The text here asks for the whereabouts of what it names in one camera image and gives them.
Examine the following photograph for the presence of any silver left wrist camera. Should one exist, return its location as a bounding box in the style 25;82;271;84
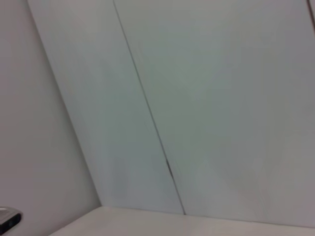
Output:
0;206;23;233

